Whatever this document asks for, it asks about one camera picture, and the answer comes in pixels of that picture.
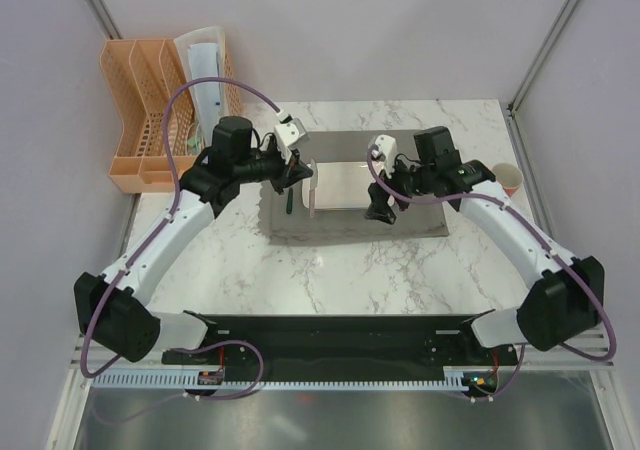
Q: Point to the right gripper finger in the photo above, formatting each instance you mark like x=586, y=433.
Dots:
x=380, y=211
x=378, y=200

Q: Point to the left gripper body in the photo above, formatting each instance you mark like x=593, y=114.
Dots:
x=268, y=164

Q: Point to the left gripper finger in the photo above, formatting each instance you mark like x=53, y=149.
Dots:
x=298, y=169
x=286, y=178

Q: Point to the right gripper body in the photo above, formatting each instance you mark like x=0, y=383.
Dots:
x=405, y=181

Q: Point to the gold fork green handle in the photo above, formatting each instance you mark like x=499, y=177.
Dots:
x=289, y=201

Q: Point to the white rectangular plate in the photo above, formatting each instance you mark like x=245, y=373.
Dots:
x=341, y=186

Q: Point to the grey scalloped placemat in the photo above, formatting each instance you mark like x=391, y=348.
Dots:
x=341, y=226

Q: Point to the black knife pink handle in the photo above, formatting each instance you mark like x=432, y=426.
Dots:
x=313, y=182

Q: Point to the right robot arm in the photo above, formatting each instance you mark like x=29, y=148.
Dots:
x=565, y=293

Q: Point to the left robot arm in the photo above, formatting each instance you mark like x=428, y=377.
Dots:
x=112, y=306

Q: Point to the green clip items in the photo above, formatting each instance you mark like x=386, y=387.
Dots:
x=194, y=144

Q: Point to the orange plastic file organizer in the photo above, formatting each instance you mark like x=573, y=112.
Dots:
x=141, y=76

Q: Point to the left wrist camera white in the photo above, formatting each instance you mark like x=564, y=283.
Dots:
x=290, y=133

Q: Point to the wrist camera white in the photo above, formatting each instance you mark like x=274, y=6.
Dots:
x=383, y=151
x=290, y=133

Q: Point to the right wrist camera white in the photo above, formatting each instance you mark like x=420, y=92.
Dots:
x=383, y=151

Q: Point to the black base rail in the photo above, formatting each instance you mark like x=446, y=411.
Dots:
x=339, y=348

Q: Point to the white slotted cable duct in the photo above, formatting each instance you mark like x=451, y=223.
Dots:
x=201, y=380

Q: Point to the aluminium frame rail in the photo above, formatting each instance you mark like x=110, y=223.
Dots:
x=593, y=342

